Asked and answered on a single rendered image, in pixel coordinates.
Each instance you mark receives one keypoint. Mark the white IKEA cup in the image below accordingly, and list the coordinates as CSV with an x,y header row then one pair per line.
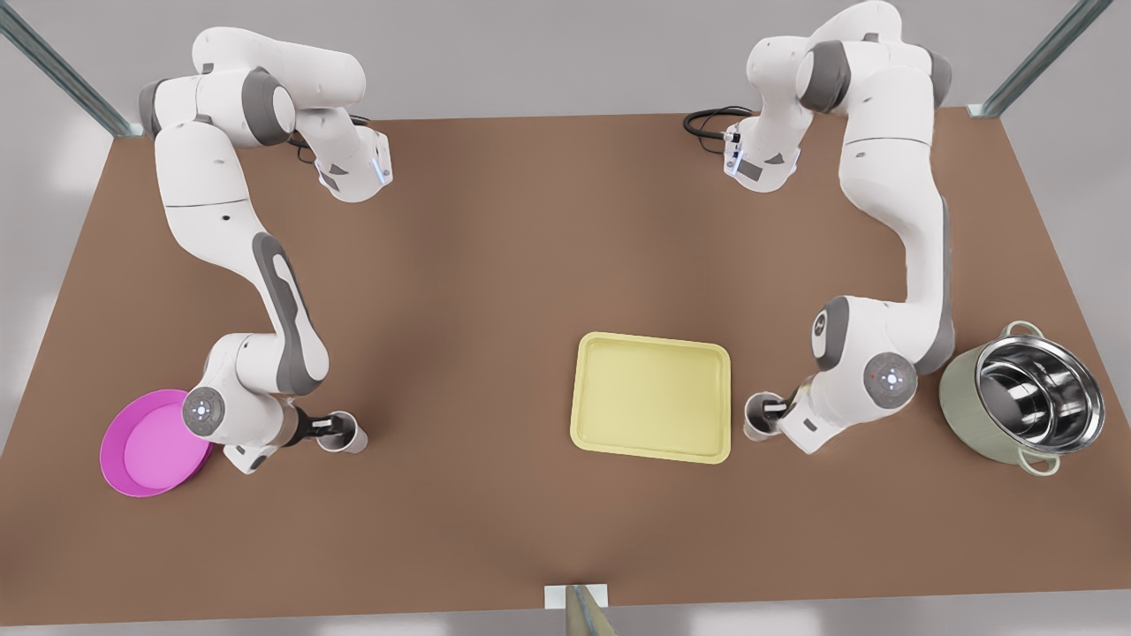
x,y
353,437
755,424

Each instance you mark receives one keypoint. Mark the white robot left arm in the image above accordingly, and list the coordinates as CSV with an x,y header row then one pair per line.
x,y
888,168

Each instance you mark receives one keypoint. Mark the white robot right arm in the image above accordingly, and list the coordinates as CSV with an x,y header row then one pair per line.
x,y
205,185

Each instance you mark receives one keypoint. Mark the yellow rectangular tray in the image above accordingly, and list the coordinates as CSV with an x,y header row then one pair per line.
x,y
651,397

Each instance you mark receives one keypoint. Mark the pink round plate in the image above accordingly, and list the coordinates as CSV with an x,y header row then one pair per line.
x,y
150,450

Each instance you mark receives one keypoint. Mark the silver frame post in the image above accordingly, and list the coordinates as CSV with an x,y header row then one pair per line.
x,y
1038,57
62,71
579,611

